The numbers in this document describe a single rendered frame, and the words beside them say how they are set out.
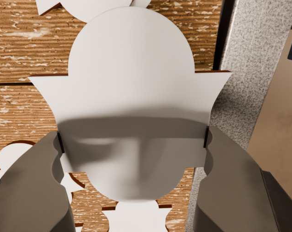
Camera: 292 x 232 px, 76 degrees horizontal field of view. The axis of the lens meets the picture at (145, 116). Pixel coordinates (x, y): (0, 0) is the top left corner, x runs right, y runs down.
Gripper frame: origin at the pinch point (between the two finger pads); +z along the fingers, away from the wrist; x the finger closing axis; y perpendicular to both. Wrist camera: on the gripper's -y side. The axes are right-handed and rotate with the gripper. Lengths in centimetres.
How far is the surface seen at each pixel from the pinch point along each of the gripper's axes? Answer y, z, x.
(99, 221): 26.9, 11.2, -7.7
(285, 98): 43, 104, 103
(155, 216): 25.1, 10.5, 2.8
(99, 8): -7.6, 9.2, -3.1
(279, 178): 116, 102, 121
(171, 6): -7.9, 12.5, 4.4
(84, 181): 17.0, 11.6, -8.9
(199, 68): -1.7, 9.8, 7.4
